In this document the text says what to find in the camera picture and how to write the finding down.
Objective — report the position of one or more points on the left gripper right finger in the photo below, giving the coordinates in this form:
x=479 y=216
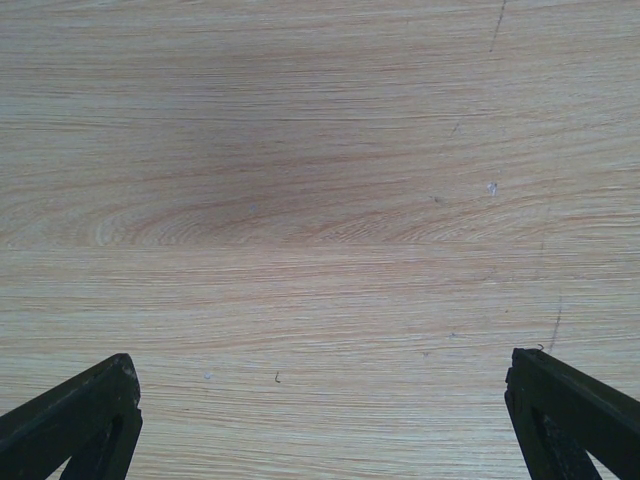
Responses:
x=563 y=419

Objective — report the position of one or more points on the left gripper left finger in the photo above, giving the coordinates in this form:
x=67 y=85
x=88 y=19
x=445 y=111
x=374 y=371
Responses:
x=88 y=425

